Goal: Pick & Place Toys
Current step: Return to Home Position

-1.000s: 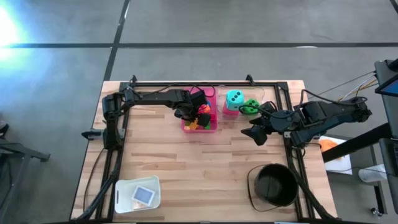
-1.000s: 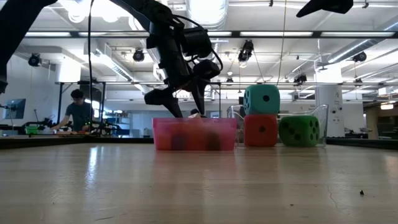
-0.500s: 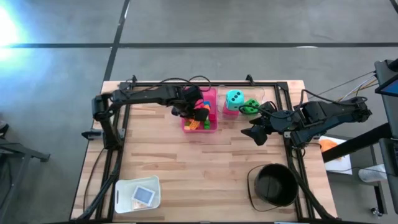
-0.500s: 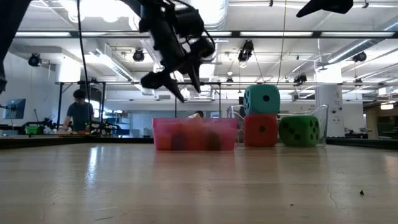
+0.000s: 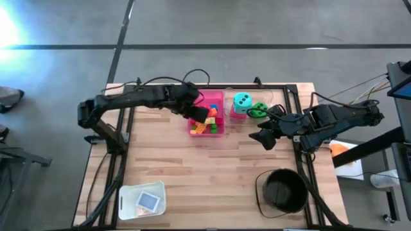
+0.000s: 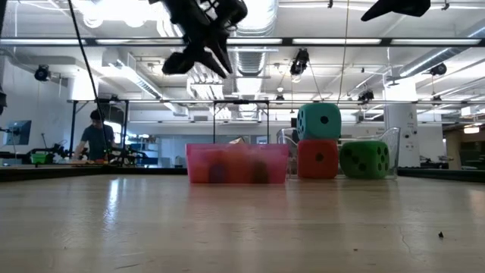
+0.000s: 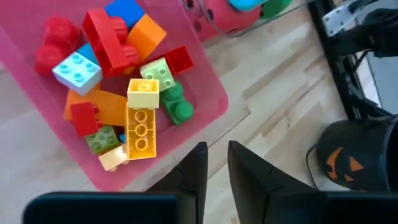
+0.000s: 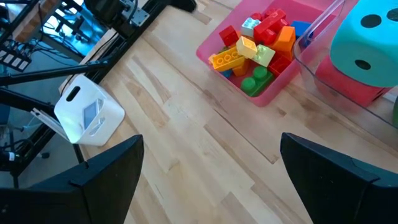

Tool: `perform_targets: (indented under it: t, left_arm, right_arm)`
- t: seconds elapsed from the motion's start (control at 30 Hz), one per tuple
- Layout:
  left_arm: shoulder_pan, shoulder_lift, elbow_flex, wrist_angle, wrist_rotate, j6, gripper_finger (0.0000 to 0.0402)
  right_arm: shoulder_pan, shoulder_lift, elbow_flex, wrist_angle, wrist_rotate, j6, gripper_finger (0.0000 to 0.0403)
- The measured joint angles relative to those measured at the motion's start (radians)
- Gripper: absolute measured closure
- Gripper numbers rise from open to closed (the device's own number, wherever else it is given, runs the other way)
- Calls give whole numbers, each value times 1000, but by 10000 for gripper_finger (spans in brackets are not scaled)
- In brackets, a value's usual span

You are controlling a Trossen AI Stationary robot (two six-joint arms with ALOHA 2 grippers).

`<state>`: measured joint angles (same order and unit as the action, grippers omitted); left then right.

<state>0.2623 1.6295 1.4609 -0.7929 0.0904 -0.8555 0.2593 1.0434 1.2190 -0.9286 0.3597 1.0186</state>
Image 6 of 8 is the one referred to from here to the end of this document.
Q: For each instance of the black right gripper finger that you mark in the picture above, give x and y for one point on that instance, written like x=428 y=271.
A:
x=398 y=8

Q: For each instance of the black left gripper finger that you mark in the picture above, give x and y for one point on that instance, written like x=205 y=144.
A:
x=219 y=58
x=178 y=63

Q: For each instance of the teal plush die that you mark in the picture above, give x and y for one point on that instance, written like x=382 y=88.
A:
x=318 y=121

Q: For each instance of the red plush die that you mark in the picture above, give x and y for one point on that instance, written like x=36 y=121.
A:
x=317 y=159

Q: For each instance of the green plush die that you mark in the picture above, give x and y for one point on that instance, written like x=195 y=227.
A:
x=363 y=160

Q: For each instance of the background black robot arm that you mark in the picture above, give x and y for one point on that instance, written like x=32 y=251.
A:
x=57 y=148
x=129 y=154

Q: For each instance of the black background monitor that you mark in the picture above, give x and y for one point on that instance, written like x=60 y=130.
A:
x=293 y=123

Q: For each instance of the pink plastic bin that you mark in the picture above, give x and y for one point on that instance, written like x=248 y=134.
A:
x=236 y=163

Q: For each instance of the person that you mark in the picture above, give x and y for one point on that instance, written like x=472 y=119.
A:
x=96 y=138

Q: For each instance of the white building pillar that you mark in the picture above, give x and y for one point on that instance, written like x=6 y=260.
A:
x=401 y=129

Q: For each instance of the clear plastic container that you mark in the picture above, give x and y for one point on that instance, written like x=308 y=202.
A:
x=394 y=151

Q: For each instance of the small green basket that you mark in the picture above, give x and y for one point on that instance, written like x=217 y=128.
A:
x=39 y=158

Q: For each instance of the background blue screen monitor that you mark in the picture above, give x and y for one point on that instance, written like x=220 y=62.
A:
x=19 y=132

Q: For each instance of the silver ceiling air duct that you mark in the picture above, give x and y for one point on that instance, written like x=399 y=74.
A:
x=252 y=60

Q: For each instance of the background black rig frame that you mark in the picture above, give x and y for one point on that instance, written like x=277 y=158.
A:
x=242 y=101

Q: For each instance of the black aluminium rig frame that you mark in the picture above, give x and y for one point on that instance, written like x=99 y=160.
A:
x=287 y=41

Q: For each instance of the black hanging camera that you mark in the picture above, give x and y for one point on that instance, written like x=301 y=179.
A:
x=299 y=62
x=439 y=69
x=41 y=73
x=366 y=95

